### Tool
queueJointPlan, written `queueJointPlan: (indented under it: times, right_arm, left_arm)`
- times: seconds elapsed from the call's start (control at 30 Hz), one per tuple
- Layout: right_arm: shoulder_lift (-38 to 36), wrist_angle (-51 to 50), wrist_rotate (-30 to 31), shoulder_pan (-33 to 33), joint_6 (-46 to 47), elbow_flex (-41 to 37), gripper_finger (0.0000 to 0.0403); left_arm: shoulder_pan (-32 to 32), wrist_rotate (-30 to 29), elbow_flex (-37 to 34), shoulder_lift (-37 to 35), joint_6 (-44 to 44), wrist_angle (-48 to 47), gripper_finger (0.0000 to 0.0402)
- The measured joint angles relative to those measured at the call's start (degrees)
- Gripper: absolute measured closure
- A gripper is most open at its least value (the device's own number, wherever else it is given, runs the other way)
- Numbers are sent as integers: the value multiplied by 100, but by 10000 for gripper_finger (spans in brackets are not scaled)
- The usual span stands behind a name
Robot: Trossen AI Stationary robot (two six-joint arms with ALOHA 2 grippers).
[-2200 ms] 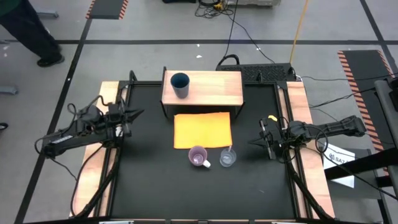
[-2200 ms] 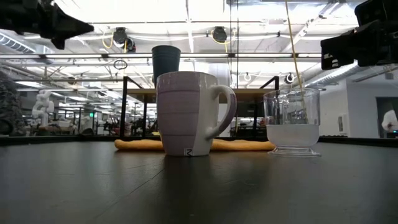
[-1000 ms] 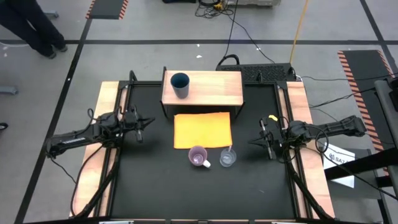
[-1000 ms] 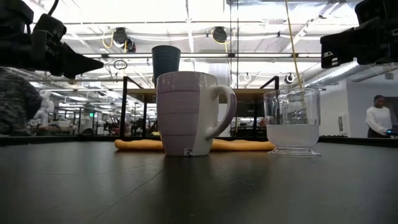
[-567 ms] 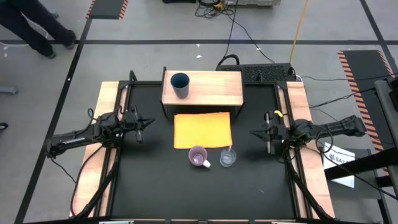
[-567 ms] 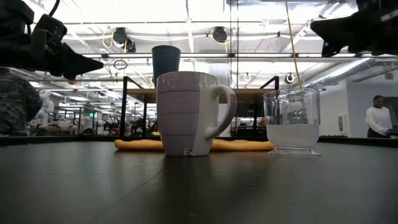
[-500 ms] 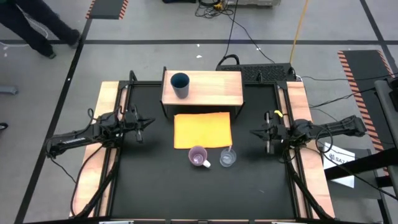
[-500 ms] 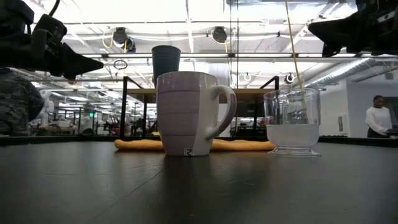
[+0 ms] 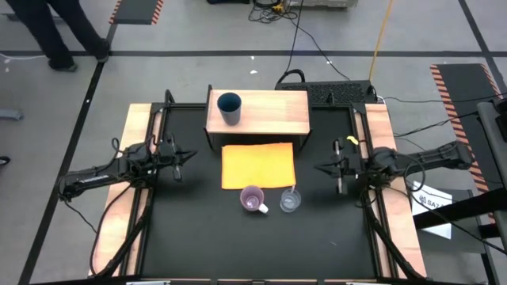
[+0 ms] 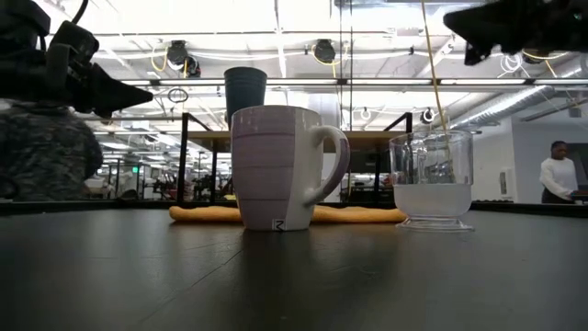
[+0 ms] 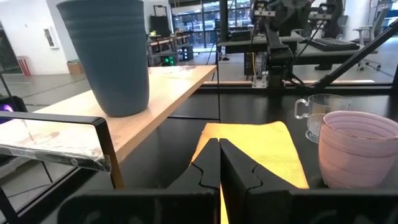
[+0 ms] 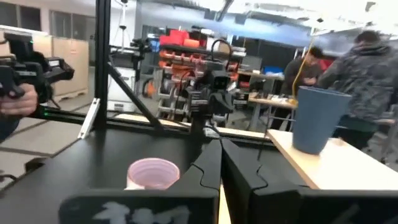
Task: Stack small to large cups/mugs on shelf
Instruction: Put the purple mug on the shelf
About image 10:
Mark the dark blue plastic cup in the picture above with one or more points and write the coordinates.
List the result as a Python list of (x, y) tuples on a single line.
[(245, 87)]

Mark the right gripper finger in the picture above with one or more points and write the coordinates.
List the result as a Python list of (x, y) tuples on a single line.
[(480, 25)]

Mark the white wall box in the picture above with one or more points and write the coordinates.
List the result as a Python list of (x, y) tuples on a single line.
[(506, 184)]

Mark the yellow orange cloth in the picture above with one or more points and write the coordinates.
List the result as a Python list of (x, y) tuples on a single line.
[(206, 214)]

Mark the black metal table frame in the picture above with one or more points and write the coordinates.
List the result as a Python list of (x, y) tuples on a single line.
[(92, 207)]

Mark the wooden shelf with black legs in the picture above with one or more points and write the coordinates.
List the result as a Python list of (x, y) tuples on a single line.
[(206, 140)]

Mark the purple white ceramic mug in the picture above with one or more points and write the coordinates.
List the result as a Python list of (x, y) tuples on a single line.
[(271, 174)]

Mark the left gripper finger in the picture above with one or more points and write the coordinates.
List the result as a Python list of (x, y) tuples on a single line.
[(115, 96)]

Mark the person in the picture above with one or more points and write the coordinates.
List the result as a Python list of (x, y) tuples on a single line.
[(558, 177), (46, 151)]

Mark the clear plastic cup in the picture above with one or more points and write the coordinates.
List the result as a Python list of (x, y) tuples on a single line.
[(432, 202)]

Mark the silver ventilation duct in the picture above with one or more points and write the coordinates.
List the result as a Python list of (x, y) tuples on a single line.
[(514, 103)]

